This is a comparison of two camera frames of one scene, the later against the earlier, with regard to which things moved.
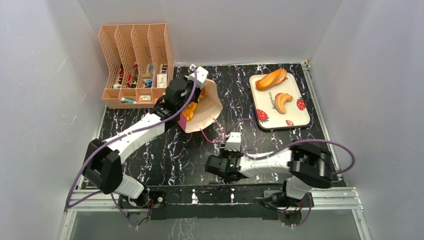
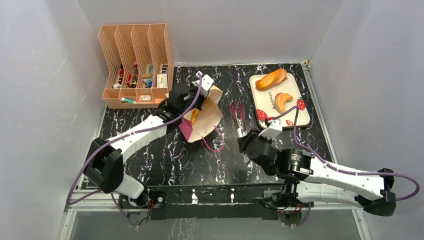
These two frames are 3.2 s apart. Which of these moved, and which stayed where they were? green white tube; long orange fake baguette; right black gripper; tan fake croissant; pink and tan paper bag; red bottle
Moved: right black gripper; pink and tan paper bag
Stayed: red bottle; green white tube; tan fake croissant; long orange fake baguette
